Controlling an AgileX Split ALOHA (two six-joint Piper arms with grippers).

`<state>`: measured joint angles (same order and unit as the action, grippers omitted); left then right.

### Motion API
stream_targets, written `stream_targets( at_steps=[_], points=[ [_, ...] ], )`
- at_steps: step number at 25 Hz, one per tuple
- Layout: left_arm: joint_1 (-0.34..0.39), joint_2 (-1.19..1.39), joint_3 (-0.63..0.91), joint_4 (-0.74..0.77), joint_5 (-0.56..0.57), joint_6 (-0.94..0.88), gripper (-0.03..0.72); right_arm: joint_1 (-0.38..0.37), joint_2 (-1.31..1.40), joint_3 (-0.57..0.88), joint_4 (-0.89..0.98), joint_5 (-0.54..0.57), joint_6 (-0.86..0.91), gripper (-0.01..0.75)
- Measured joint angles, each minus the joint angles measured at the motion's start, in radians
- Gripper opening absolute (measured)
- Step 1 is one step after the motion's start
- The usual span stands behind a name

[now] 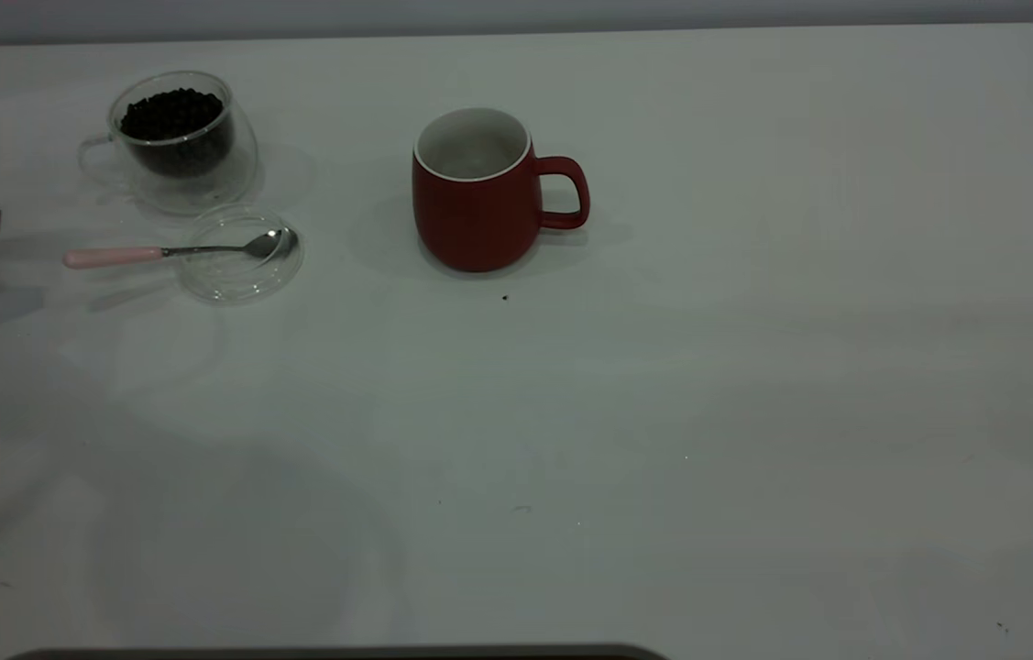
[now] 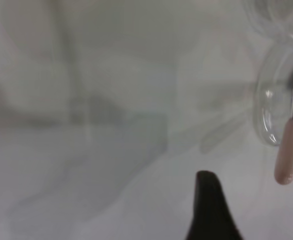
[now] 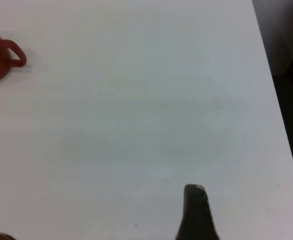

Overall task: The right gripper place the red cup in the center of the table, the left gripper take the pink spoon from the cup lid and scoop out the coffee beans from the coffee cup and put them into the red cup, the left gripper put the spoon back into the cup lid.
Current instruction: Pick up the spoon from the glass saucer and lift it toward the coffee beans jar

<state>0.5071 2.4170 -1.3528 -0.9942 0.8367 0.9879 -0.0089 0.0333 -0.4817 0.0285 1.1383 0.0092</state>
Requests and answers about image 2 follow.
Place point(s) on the clear glass cup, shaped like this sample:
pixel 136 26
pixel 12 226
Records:
pixel 269 15

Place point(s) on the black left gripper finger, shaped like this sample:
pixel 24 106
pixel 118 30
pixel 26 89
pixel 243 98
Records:
pixel 209 215

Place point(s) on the clear glass lid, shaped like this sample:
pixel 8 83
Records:
pixel 271 100

